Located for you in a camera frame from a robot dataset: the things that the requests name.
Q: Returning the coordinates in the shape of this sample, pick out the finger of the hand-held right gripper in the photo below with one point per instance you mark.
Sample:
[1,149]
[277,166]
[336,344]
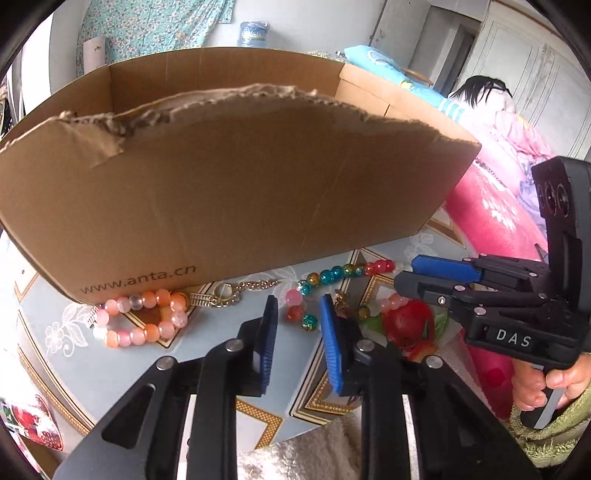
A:
[415,286]
[438,266]

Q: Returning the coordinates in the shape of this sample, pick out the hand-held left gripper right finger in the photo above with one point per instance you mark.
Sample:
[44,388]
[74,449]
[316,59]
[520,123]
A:
[330,344]

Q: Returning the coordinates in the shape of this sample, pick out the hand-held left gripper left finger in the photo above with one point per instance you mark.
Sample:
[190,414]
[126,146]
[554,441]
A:
[268,341]

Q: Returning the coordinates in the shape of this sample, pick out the brown cardboard box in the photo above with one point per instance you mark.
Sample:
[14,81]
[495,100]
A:
[231,194]

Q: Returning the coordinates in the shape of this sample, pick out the person's right forearm green sleeve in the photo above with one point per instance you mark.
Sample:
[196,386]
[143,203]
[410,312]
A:
[568,429]

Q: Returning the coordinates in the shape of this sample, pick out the person's right hand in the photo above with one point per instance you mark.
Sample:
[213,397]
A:
[526,387]

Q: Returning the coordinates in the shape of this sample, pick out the pink floral blanket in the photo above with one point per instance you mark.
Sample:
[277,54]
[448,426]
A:
[489,203]

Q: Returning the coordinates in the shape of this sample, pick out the wooden chair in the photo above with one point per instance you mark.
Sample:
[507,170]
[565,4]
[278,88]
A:
[418,74]

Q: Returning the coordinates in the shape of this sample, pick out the fruit print tablecloth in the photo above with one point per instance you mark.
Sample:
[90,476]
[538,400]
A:
[69,369]

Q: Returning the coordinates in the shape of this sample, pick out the white wardrobe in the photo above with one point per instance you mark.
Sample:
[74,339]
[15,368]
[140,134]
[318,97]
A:
[545,69]

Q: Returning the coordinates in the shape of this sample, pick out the blue pillow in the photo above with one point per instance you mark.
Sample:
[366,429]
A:
[383,64]

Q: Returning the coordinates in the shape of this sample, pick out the blue water jug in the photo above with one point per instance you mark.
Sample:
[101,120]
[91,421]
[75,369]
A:
[253,34]

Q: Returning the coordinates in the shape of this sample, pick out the white paper roll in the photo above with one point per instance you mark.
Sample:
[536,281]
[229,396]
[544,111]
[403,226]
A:
[94,57]

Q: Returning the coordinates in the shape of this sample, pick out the floral hanging cloth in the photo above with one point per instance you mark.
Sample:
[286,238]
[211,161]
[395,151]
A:
[152,27]

